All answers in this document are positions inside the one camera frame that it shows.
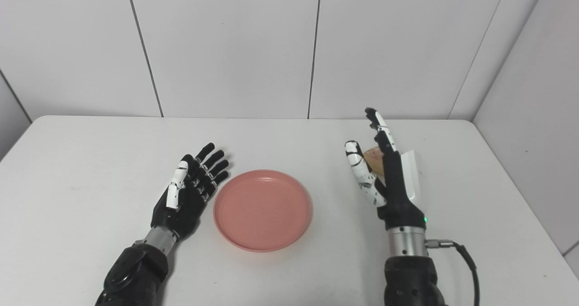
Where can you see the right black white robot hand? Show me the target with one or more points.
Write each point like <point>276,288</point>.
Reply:
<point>398,193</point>

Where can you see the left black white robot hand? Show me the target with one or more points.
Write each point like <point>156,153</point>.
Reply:
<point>185,211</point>

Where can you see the golden bread roll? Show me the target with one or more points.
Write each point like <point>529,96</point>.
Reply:
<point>374,159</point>

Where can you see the pink round plate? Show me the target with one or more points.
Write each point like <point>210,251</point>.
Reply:
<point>262,210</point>

